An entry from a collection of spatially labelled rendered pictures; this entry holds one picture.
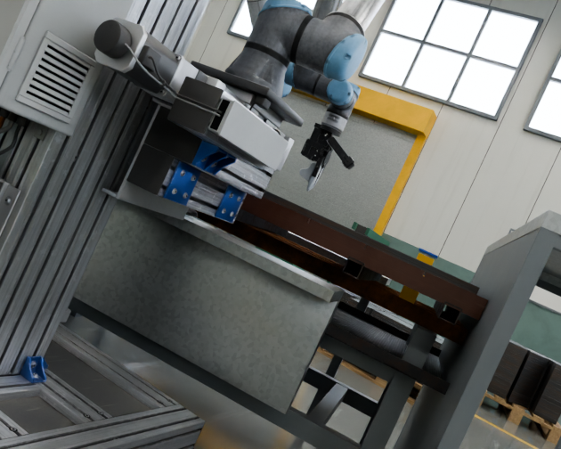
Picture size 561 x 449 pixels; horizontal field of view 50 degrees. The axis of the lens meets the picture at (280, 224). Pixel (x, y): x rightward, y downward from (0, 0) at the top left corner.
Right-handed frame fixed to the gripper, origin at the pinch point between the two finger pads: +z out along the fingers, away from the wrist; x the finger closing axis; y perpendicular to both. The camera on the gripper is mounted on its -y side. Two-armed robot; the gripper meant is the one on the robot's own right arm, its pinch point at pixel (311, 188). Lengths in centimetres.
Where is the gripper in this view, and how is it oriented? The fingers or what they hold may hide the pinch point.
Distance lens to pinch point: 194.7
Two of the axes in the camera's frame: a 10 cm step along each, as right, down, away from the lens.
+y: -8.8, -4.2, 2.1
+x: -2.2, -0.3, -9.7
